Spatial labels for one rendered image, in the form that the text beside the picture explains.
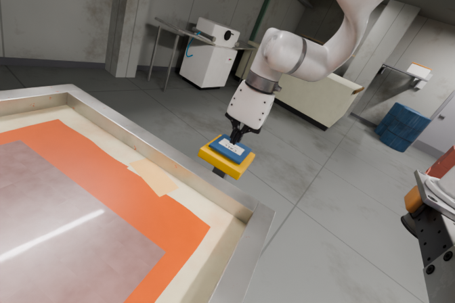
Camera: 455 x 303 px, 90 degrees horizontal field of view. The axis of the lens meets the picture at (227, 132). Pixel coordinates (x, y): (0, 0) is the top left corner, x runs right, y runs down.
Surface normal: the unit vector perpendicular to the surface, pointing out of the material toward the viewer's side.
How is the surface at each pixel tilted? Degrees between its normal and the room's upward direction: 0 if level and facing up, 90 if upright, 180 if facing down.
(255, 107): 90
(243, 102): 91
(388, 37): 90
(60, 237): 0
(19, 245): 0
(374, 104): 90
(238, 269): 0
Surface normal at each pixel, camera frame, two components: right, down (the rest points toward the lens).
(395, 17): -0.56, 0.18
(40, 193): 0.36, -0.83
